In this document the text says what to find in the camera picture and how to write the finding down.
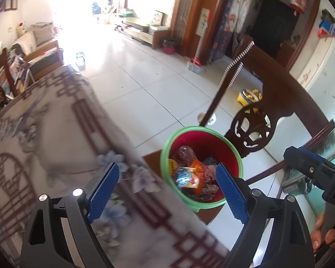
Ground orange snack bag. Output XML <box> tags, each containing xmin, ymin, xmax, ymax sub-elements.
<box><xmin>173</xmin><ymin>159</ymin><xmax>215</xmax><ymax>195</ymax></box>

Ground pink plastic wrapper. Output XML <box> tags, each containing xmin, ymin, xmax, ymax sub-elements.
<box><xmin>176</xmin><ymin>146</ymin><xmax>197</xmax><ymax>167</ymax></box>

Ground yellow snack box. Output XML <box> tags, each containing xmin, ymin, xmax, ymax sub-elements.
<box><xmin>168</xmin><ymin>159</ymin><xmax>178</xmax><ymax>176</ymax></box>

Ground green red trash bucket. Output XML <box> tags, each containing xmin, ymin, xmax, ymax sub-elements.
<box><xmin>160</xmin><ymin>126</ymin><xmax>244</xmax><ymax>212</ymax></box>

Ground red floor trash bin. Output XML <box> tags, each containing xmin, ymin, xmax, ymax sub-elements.
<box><xmin>163</xmin><ymin>38</ymin><xmax>181</xmax><ymax>54</ymax></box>

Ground right hand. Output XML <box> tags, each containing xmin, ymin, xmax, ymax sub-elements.
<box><xmin>310</xmin><ymin>212</ymin><xmax>335</xmax><ymax>252</ymax></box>

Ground carved wooden chair near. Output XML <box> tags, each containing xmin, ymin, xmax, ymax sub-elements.
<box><xmin>142</xmin><ymin>34</ymin><xmax>335</xmax><ymax>225</ymax></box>

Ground floral patterned tablecloth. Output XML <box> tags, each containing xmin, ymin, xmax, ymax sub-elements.
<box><xmin>0</xmin><ymin>66</ymin><xmax>228</xmax><ymax>267</ymax></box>

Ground yellow toy on floor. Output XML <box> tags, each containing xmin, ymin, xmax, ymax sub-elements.
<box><xmin>237</xmin><ymin>89</ymin><xmax>263</xmax><ymax>107</ymax></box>

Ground broom and dustpan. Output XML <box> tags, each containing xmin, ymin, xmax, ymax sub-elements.
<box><xmin>187</xmin><ymin>21</ymin><xmax>208</xmax><ymax>74</ymax></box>

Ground sofa with cushions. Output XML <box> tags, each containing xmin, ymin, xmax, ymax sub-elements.
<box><xmin>11</xmin><ymin>22</ymin><xmax>63</xmax><ymax>80</ymax></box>

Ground low tv cabinet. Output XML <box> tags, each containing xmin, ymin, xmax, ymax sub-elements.
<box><xmin>115</xmin><ymin>17</ymin><xmax>171</xmax><ymax>50</ymax></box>

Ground framed wall pictures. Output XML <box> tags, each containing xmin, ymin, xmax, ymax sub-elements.
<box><xmin>0</xmin><ymin>0</ymin><xmax>18</xmax><ymax>12</ymax></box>

